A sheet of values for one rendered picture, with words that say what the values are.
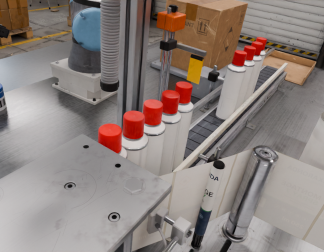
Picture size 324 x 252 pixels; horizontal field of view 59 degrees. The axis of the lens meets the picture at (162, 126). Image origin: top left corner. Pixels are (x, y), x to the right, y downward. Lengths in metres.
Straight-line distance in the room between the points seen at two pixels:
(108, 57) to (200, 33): 0.73
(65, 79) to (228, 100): 0.55
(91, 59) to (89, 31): 0.19
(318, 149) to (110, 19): 0.45
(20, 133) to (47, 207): 0.65
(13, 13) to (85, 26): 3.46
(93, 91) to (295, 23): 4.27
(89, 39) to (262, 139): 0.54
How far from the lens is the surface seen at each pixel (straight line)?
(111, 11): 0.47
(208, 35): 1.17
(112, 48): 0.49
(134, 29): 0.59
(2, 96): 0.97
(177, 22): 0.59
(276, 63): 1.65
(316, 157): 0.64
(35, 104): 1.00
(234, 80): 0.82
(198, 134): 0.78
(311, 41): 4.99
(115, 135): 0.39
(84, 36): 0.80
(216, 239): 0.55
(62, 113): 0.93
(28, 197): 0.24
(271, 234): 0.60
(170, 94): 0.51
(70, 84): 1.02
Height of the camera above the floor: 1.31
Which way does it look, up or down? 33 degrees down
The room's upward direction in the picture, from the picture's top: 7 degrees clockwise
